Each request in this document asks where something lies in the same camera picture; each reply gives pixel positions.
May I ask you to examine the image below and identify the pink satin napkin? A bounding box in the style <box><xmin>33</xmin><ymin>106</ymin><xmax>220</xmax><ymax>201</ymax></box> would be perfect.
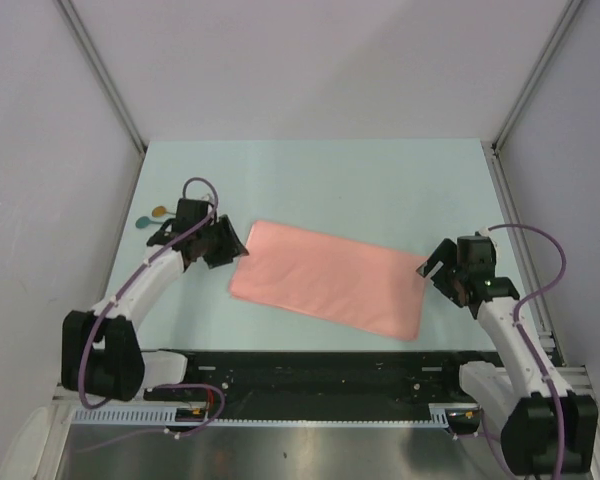
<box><xmin>229</xmin><ymin>220</ymin><xmax>426</xmax><ymax>341</ymax></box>

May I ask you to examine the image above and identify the right aluminium table rail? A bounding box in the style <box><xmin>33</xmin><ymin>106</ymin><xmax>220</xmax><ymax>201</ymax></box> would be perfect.
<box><xmin>481</xmin><ymin>142</ymin><xmax>566</xmax><ymax>359</ymax></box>

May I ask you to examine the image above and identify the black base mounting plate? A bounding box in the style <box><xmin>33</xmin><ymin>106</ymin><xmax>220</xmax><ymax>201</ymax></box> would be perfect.
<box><xmin>143</xmin><ymin>351</ymin><xmax>483</xmax><ymax>419</ymax></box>

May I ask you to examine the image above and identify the gold spoon teal handle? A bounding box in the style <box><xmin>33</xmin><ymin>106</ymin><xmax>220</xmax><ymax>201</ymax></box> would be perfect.
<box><xmin>151</xmin><ymin>206</ymin><xmax>176</xmax><ymax>219</ymax></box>

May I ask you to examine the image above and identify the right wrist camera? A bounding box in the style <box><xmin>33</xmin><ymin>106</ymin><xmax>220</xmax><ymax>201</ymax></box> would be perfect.
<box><xmin>475</xmin><ymin>227</ymin><xmax>500</xmax><ymax>261</ymax></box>

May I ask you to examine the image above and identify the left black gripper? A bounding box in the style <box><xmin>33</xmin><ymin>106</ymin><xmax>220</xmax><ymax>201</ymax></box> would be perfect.
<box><xmin>196</xmin><ymin>215</ymin><xmax>248</xmax><ymax>269</ymax></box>

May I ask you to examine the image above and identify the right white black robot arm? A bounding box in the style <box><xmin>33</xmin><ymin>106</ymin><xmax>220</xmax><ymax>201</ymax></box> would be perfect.
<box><xmin>417</xmin><ymin>233</ymin><xmax>598</xmax><ymax>479</ymax></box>

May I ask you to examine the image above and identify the front aluminium cross rail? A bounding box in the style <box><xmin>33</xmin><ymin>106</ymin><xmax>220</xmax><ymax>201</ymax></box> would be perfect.
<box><xmin>556</xmin><ymin>366</ymin><xmax>595</xmax><ymax>398</ymax></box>

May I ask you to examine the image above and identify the white slotted cable duct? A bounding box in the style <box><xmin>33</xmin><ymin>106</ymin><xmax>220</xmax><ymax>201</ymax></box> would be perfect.
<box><xmin>72</xmin><ymin>403</ymin><xmax>479</xmax><ymax>428</ymax></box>

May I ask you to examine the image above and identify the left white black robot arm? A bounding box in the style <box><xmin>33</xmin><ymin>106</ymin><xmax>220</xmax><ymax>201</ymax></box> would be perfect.
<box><xmin>61</xmin><ymin>198</ymin><xmax>248</xmax><ymax>401</ymax></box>

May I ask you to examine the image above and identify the left aluminium frame post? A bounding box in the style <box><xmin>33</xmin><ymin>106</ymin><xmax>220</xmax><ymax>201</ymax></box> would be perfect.
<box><xmin>53</xmin><ymin>0</ymin><xmax>148</xmax><ymax>159</ymax></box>

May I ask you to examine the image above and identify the aluminium frame post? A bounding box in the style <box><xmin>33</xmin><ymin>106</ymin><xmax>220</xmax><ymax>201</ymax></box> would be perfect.
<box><xmin>53</xmin><ymin>0</ymin><xmax>148</xmax><ymax>159</ymax></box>
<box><xmin>491</xmin><ymin>0</ymin><xmax>587</xmax><ymax>154</ymax></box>

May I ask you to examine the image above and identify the right aluminium frame post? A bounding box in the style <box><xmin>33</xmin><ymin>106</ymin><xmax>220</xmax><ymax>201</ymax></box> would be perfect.
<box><xmin>491</xmin><ymin>0</ymin><xmax>587</xmax><ymax>154</ymax></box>

